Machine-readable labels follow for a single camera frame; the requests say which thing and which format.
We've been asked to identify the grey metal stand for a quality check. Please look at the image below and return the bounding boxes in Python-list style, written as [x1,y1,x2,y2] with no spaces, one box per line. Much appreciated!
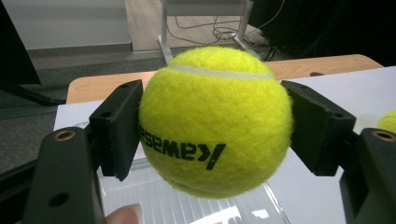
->
[157,0,262,64]

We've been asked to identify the yellow tennis ball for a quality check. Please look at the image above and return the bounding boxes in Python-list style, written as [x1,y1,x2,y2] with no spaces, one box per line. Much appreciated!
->
[376,109,396,134]
[137,46,294,200]

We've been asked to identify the white board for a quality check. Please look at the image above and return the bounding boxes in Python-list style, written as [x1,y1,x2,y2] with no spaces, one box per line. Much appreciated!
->
[53,65,396,224]

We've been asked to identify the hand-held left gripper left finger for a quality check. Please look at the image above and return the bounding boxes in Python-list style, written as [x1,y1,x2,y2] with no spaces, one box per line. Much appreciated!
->
[88,78,145,182]

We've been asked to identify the wooden table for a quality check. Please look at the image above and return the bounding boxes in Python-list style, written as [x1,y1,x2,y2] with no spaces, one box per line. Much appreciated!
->
[65,53,385,105]

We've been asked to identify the clear plastic tray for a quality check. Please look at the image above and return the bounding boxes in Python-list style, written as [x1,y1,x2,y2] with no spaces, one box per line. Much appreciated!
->
[71,122,292,224]

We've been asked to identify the black floor cables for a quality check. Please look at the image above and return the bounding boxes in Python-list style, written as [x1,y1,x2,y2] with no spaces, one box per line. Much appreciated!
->
[166,0,288,48]

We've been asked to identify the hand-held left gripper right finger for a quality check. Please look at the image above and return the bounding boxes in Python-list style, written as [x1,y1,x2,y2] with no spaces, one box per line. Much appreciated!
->
[280,79,358,177]

